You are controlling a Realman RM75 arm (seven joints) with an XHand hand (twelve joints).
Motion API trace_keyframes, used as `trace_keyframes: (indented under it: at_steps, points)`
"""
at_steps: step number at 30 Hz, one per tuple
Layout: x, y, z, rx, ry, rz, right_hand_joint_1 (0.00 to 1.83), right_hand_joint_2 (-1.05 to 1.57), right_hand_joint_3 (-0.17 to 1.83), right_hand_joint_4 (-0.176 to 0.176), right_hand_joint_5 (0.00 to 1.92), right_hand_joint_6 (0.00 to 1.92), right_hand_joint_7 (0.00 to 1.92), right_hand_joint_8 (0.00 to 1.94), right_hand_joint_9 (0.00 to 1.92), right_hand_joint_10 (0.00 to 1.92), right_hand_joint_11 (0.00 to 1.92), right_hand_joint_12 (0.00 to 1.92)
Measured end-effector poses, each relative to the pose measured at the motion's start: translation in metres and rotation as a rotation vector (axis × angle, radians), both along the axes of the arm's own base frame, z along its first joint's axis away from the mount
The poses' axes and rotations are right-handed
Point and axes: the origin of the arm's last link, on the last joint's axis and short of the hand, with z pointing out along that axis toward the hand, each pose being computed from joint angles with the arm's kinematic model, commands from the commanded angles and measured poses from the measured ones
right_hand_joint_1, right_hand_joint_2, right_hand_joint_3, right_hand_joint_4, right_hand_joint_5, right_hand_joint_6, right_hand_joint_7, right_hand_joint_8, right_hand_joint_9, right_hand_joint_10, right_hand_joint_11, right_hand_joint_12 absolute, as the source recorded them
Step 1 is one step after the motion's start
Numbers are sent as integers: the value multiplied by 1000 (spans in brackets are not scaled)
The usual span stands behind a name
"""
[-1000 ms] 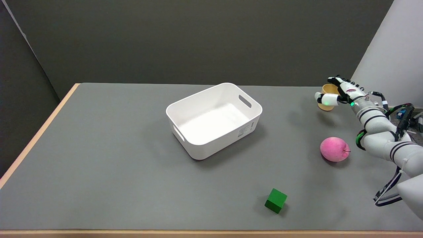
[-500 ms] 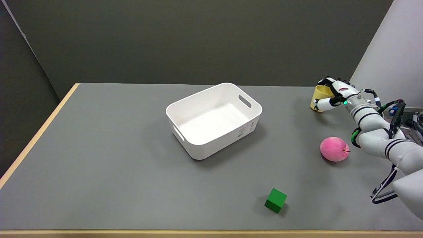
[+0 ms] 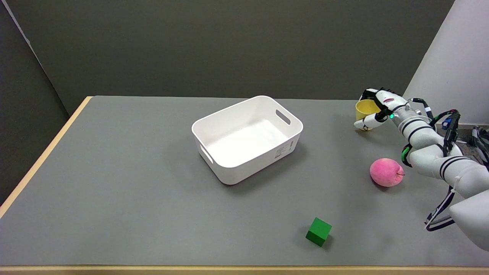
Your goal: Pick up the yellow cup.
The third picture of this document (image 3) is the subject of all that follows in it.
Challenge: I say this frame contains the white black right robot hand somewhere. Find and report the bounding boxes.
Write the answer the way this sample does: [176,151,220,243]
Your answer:
[353,88,408,131]

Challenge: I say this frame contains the yellow cup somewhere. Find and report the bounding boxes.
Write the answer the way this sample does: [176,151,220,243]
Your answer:
[355,99,381,131]

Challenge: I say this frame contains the pink plush peach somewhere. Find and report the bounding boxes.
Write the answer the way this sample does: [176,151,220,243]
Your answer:
[369,158,405,188]

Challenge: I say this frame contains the white plastic storage bin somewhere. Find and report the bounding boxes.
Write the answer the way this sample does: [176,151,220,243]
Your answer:
[191,95,304,186]

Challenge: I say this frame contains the green wooden cube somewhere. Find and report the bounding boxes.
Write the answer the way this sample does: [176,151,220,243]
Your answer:
[306,217,332,247]

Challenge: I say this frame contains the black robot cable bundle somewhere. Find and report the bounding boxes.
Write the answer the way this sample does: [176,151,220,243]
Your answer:
[400,98,489,232]

